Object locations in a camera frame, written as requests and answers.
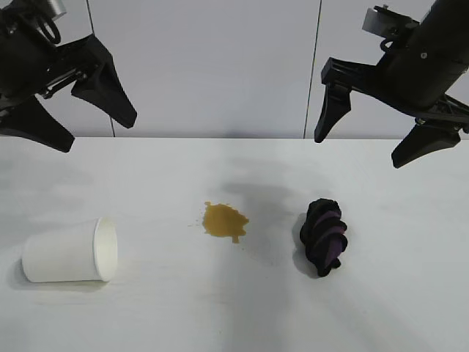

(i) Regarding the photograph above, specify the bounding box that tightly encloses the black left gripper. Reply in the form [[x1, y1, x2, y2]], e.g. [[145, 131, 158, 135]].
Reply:
[[0, 21, 139, 153]]

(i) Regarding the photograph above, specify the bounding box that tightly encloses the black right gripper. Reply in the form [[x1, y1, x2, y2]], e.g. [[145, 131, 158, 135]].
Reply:
[[314, 25, 469, 169]]

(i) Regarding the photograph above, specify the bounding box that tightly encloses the black purple cloth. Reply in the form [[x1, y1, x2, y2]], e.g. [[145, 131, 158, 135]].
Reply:
[[299, 197, 349, 279]]

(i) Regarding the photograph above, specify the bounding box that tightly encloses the white paper cup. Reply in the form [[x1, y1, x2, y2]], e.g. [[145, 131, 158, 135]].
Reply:
[[21, 216, 119, 284]]

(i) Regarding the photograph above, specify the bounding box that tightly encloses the brown liquid spill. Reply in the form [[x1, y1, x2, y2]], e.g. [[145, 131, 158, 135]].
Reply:
[[188, 200, 251, 245]]

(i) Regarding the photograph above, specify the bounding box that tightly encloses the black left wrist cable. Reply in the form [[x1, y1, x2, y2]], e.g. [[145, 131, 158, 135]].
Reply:
[[36, 9, 60, 45]]

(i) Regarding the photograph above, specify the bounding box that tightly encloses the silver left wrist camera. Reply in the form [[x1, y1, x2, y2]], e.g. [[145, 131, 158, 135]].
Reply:
[[45, 0, 70, 19]]

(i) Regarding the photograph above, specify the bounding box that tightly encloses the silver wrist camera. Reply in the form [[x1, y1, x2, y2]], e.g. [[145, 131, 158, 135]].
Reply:
[[45, 0, 70, 19], [361, 5, 421, 37]]

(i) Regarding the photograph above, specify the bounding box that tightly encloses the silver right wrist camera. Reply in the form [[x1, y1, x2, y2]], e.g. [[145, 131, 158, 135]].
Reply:
[[361, 5, 421, 37]]

